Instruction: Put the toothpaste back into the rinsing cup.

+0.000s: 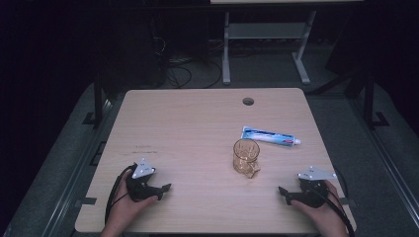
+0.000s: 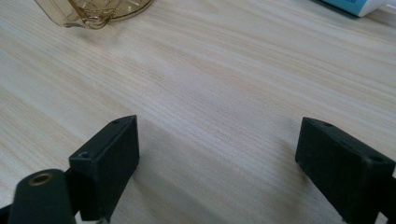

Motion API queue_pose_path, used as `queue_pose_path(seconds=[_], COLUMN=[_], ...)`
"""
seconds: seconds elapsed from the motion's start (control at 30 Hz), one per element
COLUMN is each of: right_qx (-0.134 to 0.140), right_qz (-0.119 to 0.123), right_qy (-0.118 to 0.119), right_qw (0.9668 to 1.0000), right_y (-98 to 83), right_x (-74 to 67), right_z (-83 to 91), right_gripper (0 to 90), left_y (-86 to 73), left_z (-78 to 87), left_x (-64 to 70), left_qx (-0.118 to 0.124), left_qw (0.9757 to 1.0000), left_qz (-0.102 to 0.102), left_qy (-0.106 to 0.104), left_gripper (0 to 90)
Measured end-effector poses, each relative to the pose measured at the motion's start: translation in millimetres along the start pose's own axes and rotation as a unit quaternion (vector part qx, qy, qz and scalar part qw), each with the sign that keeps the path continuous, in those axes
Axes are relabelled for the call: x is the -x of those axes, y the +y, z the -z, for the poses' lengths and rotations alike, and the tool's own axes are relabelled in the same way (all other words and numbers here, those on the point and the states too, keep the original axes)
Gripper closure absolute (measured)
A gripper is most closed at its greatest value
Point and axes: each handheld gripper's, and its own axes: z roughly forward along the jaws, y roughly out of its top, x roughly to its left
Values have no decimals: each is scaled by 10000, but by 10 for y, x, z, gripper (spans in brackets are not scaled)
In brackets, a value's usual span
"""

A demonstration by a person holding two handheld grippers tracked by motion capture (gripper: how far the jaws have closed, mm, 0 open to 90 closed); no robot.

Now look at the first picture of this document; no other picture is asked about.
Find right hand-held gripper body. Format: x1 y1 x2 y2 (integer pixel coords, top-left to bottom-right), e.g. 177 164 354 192
296 165 338 209

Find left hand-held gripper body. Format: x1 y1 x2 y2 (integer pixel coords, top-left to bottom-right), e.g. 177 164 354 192
126 157 159 202

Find amber glass cup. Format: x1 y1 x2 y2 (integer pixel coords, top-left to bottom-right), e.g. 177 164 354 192
232 137 262 180

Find blue and white toothpaste tube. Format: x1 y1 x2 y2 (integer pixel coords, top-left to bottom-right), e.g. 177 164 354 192
240 125 301 148

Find person's right hand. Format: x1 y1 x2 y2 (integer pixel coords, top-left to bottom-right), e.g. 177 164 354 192
291 180 348 232

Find person's left hand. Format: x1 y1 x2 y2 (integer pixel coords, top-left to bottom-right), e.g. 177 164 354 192
107 170 159 231

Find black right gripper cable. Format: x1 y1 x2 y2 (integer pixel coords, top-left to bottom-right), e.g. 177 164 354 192
310 166 356 237

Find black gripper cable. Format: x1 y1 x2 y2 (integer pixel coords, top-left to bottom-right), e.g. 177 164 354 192
310 166 356 237
104 164 136 226

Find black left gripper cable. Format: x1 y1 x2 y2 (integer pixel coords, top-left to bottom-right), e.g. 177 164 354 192
104 164 136 226

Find aluminium frame rail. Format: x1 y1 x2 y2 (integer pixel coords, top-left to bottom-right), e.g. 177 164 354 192
349 97 419 229
41 98 115 237

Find black metal post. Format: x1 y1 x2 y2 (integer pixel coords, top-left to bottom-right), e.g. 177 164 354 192
82 73 105 126
363 70 390 130

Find black floor cables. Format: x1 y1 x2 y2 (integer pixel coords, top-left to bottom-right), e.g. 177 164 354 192
153 35 223 90

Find white metal desk frame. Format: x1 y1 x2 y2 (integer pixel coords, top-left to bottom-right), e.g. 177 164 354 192
209 0 364 86

